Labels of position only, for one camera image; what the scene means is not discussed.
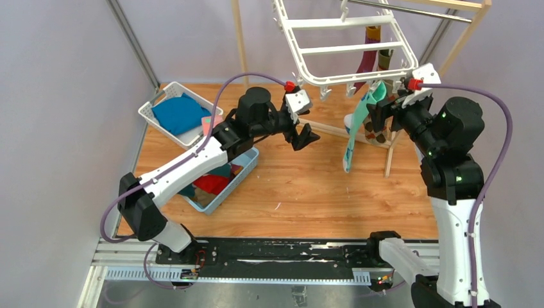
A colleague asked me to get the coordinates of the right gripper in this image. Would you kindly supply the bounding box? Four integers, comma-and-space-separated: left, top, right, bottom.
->
365, 85, 440, 152

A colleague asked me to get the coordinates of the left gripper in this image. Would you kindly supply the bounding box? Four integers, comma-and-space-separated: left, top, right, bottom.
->
252, 108, 321, 151

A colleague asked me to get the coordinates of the teal and white sock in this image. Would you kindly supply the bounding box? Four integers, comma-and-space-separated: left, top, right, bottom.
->
343, 81, 387, 173

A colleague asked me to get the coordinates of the white clip sock hanger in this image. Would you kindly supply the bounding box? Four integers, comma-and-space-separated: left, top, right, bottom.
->
272, 1, 419, 101

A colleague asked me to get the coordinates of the purple striped sock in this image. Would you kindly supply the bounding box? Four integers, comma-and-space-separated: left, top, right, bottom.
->
231, 164, 243, 176

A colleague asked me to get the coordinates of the dark green sock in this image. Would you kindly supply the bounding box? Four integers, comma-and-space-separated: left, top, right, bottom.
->
177, 164, 232, 198

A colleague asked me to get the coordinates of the pink patterned sock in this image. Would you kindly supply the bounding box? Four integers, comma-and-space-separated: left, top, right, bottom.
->
201, 115, 223, 137

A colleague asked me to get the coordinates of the beige sock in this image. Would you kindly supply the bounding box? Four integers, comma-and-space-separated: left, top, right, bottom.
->
192, 175, 230, 195

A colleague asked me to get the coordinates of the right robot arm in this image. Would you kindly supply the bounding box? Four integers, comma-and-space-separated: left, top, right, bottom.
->
366, 97, 497, 307

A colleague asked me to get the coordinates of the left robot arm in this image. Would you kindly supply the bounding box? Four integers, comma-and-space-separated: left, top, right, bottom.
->
115, 86, 319, 265

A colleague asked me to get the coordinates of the argyle patterned sock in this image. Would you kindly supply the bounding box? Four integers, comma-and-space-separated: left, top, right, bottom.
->
363, 117, 388, 145

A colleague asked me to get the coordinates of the olive striped sock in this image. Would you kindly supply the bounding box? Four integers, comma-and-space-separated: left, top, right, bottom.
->
377, 49, 394, 71

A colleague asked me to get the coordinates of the light blue plastic basket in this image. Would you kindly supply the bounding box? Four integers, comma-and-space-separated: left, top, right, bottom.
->
182, 147, 260, 216

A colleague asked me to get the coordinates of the maroon striped sock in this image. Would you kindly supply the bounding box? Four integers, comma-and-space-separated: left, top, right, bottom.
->
353, 25, 382, 92

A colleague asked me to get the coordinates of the white plastic basket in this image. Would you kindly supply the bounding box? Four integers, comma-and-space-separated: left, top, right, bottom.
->
138, 81, 214, 149

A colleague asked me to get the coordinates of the blue cloth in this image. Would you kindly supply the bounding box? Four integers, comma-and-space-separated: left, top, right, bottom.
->
151, 94, 211, 135

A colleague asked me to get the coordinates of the wooden drying rack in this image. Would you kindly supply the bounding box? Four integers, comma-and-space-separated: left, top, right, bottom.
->
231, 0, 493, 178

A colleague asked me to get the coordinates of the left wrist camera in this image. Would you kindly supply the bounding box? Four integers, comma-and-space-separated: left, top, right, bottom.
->
284, 89, 313, 124

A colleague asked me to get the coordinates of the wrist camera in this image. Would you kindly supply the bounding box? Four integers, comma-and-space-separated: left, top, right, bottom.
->
284, 89, 313, 124
402, 63, 441, 108

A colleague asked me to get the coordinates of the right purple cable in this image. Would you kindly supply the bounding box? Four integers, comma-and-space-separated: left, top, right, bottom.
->
407, 78, 514, 308

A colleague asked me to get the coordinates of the purple cable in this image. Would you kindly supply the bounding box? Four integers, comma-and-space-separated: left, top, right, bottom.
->
407, 78, 514, 308
99, 72, 296, 291

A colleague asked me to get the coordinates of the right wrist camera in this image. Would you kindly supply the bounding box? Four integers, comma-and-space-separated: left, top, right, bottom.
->
402, 63, 441, 108

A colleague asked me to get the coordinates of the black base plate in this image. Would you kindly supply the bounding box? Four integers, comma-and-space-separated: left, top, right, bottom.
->
155, 237, 395, 289

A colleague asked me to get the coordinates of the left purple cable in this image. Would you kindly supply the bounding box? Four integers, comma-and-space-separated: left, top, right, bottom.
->
99, 72, 296, 291

